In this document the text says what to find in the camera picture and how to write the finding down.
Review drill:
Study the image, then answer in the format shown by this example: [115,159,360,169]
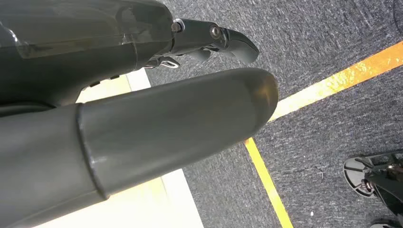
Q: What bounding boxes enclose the pale wooden desk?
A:
[33,67,205,228]

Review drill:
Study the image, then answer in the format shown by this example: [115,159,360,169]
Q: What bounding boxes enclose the yellow floor tape line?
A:
[244,137,294,228]
[268,41,403,123]

